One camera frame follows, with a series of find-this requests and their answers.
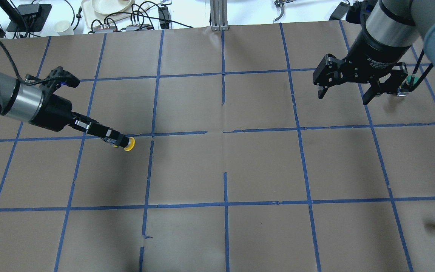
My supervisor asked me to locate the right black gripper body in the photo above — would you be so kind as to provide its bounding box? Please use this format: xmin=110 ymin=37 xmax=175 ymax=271
xmin=313 ymin=36 xmax=409 ymax=88

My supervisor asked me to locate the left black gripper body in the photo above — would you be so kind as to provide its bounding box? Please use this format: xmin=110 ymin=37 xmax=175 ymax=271
xmin=29 ymin=94 xmax=97 ymax=131

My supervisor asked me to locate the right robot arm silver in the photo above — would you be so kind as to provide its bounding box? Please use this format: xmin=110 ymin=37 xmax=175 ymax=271
xmin=313 ymin=0 xmax=435 ymax=105

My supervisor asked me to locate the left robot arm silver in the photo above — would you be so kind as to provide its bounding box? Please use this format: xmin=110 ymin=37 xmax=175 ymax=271
xmin=0 ymin=66 xmax=135 ymax=151

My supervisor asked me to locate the black power adapter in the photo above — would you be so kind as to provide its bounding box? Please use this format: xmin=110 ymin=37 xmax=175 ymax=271
xmin=329 ymin=0 xmax=351 ymax=21

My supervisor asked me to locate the white paper cup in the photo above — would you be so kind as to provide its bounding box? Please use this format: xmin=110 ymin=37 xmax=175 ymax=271
xmin=53 ymin=20 xmax=74 ymax=36

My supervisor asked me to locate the beige tray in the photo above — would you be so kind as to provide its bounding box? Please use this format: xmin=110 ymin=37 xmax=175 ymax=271
xmin=80 ymin=0 xmax=153 ymax=33

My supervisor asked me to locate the beige plate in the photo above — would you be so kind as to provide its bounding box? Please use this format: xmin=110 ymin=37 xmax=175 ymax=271
xmin=90 ymin=0 xmax=133 ymax=15

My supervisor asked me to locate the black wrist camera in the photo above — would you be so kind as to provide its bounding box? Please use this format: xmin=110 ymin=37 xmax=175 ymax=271
xmin=23 ymin=66 xmax=80 ymax=94

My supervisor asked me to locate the black camera stand base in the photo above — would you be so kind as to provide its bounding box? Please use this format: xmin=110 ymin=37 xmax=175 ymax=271
xmin=5 ymin=4 xmax=53 ymax=32

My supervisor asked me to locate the aluminium frame post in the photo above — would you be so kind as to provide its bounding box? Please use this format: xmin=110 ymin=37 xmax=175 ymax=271
xmin=210 ymin=0 xmax=229 ymax=31

